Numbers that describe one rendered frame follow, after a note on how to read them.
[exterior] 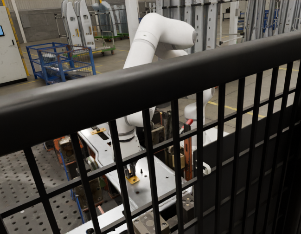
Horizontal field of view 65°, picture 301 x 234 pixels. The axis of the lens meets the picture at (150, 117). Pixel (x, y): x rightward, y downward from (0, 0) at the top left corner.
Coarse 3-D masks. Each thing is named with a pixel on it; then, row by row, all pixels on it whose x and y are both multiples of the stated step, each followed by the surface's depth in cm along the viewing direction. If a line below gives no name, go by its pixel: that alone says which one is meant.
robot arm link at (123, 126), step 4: (116, 120) 78; (120, 120) 77; (124, 120) 76; (116, 124) 78; (120, 124) 78; (124, 124) 78; (128, 124) 77; (120, 128) 79; (124, 128) 79; (128, 128) 79; (132, 128) 81; (120, 132) 79; (124, 132) 79
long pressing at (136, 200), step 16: (96, 144) 118; (96, 160) 105; (112, 160) 104; (144, 160) 102; (112, 176) 94; (160, 176) 91; (128, 192) 84; (144, 192) 84; (160, 192) 83; (160, 208) 77
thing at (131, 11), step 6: (126, 0) 447; (132, 0) 443; (126, 6) 453; (132, 6) 446; (132, 12) 449; (132, 18) 453; (132, 24) 457; (138, 24) 465; (132, 30) 462; (132, 36) 468; (132, 42) 475
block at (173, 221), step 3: (174, 216) 73; (171, 219) 72; (174, 219) 72; (177, 219) 72; (168, 222) 71; (171, 222) 71; (174, 222) 71; (177, 222) 71; (171, 225) 70; (174, 225) 70; (177, 225) 71; (171, 228) 69; (174, 228) 70; (177, 228) 71; (171, 231) 70
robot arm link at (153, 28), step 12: (144, 24) 86; (156, 24) 87; (168, 24) 93; (180, 24) 96; (144, 36) 85; (156, 36) 87; (168, 36) 94; (180, 36) 95; (192, 36) 97; (180, 48) 101
